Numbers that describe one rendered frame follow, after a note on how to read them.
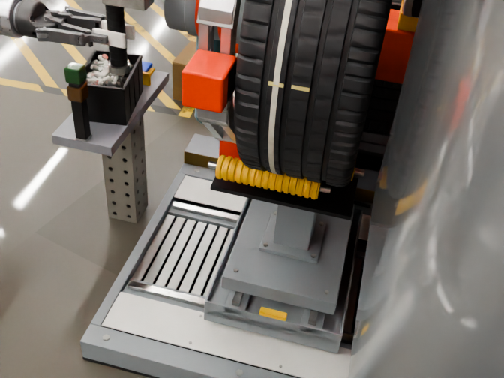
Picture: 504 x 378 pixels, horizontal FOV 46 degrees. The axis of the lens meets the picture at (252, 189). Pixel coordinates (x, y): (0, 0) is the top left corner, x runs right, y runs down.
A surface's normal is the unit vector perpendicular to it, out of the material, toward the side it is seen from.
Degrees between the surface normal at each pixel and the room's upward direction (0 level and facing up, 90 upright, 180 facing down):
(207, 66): 0
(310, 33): 70
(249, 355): 0
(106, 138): 0
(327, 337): 90
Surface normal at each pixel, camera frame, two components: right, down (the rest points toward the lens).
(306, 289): 0.07, -0.77
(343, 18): -0.19, 0.20
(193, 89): -0.25, 0.60
